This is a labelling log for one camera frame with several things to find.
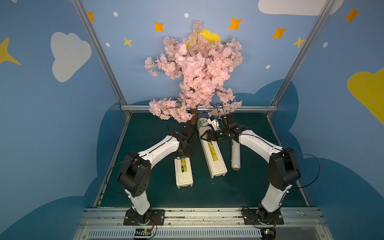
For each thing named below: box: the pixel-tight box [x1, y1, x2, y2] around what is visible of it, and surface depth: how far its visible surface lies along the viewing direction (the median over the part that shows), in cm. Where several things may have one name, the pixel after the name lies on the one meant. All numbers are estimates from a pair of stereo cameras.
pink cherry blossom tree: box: [144, 20, 244, 125], surface depth 78 cm
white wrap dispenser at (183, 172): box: [174, 157, 193, 189], surface depth 83 cm
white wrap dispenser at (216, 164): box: [198, 126, 228, 179], surface depth 88 cm
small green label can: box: [197, 117, 209, 127], surface depth 107 cm
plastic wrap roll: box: [231, 139, 241, 171], surface depth 94 cm
